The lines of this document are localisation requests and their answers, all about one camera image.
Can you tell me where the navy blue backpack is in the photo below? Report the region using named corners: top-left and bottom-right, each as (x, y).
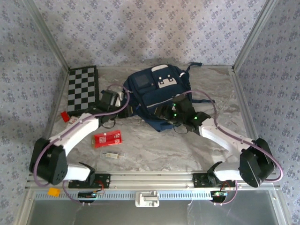
top-left (123, 62), bottom-right (215, 133)

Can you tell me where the red pencil pouch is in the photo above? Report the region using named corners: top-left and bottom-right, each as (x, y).
top-left (90, 130), bottom-right (122, 149)

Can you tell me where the white and red card box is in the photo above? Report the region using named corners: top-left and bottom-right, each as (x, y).
top-left (66, 116), bottom-right (79, 127)

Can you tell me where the black and grey chessboard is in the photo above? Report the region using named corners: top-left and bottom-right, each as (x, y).
top-left (67, 65), bottom-right (101, 117)

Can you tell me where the white plastic latch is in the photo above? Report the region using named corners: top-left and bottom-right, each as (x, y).
top-left (135, 191), bottom-right (160, 208)

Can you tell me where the grey metal sheet panel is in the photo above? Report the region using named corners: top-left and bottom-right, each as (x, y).
top-left (28, 199), bottom-right (282, 225)

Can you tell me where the orange plastic connector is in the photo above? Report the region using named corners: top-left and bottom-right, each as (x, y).
top-left (47, 187), bottom-right (61, 197)

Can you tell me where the aluminium side rail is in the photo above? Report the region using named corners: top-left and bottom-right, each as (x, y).
top-left (231, 67), bottom-right (276, 173)
top-left (31, 67), bottom-right (71, 173)

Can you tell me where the aluminium frame rail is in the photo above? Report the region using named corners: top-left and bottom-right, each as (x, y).
top-left (25, 172), bottom-right (281, 189)

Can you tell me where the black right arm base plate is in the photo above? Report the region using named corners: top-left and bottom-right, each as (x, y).
top-left (192, 172), bottom-right (236, 188)

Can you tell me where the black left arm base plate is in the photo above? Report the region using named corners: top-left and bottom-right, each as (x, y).
top-left (67, 173), bottom-right (111, 189)

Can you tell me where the slotted grey cable duct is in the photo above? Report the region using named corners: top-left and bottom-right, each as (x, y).
top-left (35, 191), bottom-right (274, 200)

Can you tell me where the aluminium frame post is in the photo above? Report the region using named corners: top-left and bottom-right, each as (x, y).
top-left (23, 0), bottom-right (71, 71)
top-left (232, 0), bottom-right (279, 71)

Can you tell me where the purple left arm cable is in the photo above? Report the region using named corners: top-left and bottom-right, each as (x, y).
top-left (34, 83), bottom-right (132, 207)

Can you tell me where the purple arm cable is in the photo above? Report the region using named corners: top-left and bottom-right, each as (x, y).
top-left (34, 83), bottom-right (132, 207)
top-left (173, 90), bottom-right (284, 207)

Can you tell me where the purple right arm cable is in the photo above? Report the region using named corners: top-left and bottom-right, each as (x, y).
top-left (173, 90), bottom-right (284, 207)

